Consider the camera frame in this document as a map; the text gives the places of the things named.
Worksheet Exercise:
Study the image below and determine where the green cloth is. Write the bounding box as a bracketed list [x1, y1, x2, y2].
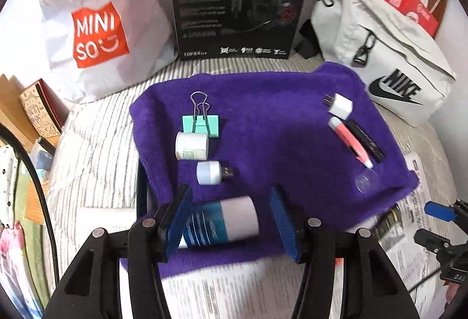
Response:
[15, 162, 55, 305]

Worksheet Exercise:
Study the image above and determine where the clear plastic suction cup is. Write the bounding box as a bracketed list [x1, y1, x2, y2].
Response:
[355, 169, 380, 194]

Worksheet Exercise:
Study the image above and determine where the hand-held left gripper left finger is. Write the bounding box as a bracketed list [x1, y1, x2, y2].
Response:
[44, 184, 194, 319]

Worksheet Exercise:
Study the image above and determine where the white dotted cloth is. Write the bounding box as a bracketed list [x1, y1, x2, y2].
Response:
[0, 145, 20, 232]

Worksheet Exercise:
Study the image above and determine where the pink and white tube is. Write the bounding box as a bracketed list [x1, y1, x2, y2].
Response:
[328, 117, 374, 170]

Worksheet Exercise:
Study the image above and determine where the white waist bag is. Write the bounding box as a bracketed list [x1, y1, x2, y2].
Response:
[296, 0, 457, 127]

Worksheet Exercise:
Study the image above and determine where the patterned brown book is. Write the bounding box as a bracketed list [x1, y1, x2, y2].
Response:
[20, 80, 68, 139]

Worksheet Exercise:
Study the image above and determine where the striped bed sheet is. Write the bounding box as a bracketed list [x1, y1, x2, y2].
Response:
[44, 56, 452, 268]

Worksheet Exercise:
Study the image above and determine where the red paper bag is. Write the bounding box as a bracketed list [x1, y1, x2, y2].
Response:
[374, 0, 439, 38]

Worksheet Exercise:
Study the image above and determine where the white charger plug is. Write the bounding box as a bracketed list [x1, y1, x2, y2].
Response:
[322, 93, 353, 119]

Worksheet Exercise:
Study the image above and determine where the small white plug-in light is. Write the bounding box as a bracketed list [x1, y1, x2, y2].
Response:
[196, 161, 235, 187]

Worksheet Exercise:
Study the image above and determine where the wooden furniture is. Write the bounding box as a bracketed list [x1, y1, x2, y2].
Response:
[0, 74, 55, 155]

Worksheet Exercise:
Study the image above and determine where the newspaper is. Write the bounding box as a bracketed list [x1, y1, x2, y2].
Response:
[78, 153, 468, 319]

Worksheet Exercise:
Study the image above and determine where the small white jar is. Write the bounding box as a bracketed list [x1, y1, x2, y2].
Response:
[175, 131, 209, 161]

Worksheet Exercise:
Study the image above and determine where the black cable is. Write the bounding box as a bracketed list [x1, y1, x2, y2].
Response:
[0, 123, 59, 290]
[407, 264, 452, 292]

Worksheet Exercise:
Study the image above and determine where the purple towel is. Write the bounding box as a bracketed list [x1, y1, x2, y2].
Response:
[121, 61, 419, 279]

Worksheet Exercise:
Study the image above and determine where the green binder clip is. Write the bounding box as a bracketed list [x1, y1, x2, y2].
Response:
[182, 92, 220, 139]

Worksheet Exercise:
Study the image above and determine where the black stick with silver script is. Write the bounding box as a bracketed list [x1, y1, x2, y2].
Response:
[345, 119, 387, 163]

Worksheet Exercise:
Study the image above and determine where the brown and black bottle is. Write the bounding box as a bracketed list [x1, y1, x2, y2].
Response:
[373, 206, 406, 243]

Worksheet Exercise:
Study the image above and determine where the blue and white bottle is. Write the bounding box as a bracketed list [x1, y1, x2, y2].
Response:
[179, 195, 260, 249]

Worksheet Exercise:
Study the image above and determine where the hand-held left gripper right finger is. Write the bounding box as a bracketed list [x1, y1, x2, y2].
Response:
[269, 187, 421, 319]

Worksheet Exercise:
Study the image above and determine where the pink cloth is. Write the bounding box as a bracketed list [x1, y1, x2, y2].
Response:
[0, 222, 23, 268]

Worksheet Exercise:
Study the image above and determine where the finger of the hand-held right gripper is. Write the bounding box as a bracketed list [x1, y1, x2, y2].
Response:
[424, 199, 468, 223]
[413, 229, 454, 257]

